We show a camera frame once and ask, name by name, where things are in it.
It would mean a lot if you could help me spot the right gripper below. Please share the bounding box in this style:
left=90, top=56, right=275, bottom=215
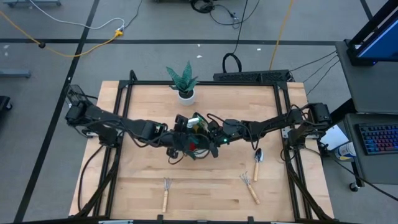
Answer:
left=198, top=119, right=233, bottom=158

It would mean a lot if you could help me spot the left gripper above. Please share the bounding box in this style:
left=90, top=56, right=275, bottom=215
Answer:
left=161, top=114, right=200, bottom=159

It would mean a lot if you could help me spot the beige green canvas gardening bag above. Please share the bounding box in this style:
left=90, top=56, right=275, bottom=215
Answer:
left=183, top=111, right=220, bottom=161

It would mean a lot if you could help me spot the wooden handled silver trowel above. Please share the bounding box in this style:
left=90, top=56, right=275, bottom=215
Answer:
left=253, top=147, right=265, bottom=182

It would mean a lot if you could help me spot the wooden handled hand rake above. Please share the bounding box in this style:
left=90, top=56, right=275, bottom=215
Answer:
left=239, top=172, right=261, bottom=205
left=162, top=177, right=173, bottom=213

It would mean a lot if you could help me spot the green plant in white pot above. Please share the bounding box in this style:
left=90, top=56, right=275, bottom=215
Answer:
left=165, top=60, right=199, bottom=106

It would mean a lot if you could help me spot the black perforated box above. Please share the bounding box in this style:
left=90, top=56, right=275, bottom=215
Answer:
left=213, top=69, right=292, bottom=84

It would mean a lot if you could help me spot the white paper sheet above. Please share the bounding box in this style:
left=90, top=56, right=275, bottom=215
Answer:
left=319, top=124, right=349, bottom=152

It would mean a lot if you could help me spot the white container blue yellow label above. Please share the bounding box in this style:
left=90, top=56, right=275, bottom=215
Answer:
left=334, top=141, right=358, bottom=162

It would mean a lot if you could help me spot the grey desk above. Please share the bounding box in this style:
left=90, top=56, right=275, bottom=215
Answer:
left=335, top=40, right=398, bottom=114

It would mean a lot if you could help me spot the backlit rainbow keyboard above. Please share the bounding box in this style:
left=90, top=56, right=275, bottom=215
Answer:
left=357, top=123, right=398, bottom=156

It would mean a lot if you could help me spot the grey keyboard shelf cart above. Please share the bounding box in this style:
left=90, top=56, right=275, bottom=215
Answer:
left=343, top=112, right=398, bottom=192

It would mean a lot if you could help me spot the grey metal bar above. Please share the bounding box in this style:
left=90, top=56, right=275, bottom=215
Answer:
left=2, top=0, right=62, bottom=9
left=0, top=70, right=32, bottom=79

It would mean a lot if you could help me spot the black caster foot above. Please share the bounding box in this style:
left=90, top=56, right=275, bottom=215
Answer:
left=0, top=95, right=13, bottom=112

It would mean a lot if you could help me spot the black computer monitor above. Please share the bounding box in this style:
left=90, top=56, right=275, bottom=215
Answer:
left=345, top=0, right=398, bottom=67

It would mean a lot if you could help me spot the black aluminium table frame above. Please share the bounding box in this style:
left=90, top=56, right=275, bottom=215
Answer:
left=74, top=70, right=335, bottom=224

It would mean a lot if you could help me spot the black cable with loop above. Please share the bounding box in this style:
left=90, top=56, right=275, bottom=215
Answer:
left=221, top=0, right=249, bottom=74

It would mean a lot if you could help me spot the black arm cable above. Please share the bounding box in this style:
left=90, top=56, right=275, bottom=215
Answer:
left=323, top=149, right=398, bottom=202
left=76, top=144, right=105, bottom=213

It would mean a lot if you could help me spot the black wire mesh box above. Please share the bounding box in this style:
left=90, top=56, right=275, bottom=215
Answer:
left=65, top=84, right=91, bottom=105

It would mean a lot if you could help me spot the yellow extension cable with plug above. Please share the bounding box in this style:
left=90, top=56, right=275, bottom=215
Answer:
left=0, top=11, right=124, bottom=58

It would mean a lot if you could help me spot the thin black cable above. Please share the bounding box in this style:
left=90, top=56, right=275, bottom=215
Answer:
left=302, top=55, right=339, bottom=83
left=123, top=0, right=144, bottom=29
left=289, top=50, right=338, bottom=73
left=306, top=58, right=341, bottom=96

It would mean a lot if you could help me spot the black cable bundle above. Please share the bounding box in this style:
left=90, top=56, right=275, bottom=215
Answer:
left=190, top=0, right=261, bottom=29

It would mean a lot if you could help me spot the long yellow cord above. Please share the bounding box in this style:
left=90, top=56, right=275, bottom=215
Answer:
left=269, top=0, right=295, bottom=71

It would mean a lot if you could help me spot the white cable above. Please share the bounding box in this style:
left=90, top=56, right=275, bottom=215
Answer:
left=28, top=0, right=126, bottom=30

